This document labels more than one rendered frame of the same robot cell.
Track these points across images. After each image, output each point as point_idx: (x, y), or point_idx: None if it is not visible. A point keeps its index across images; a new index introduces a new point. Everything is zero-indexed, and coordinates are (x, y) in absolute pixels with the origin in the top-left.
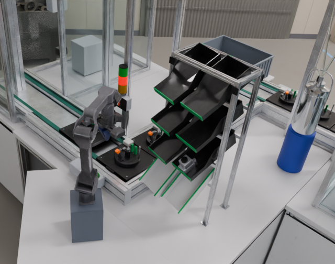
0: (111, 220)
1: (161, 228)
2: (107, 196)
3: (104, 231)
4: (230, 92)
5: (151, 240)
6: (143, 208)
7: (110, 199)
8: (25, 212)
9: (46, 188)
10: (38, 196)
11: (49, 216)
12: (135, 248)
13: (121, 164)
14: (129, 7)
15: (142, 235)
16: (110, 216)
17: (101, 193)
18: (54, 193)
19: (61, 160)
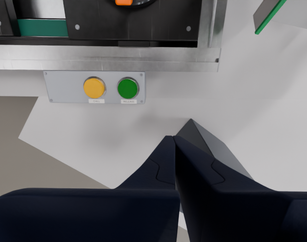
0: (209, 109)
1: (296, 56)
2: (161, 74)
3: (215, 131)
4: None
5: (291, 90)
6: (238, 44)
7: (172, 77)
8: (105, 182)
9: (76, 139)
10: (86, 156)
11: (134, 166)
12: (275, 120)
13: (146, 3)
14: None
15: (273, 95)
16: (201, 104)
17: (148, 78)
18: (94, 136)
19: (13, 74)
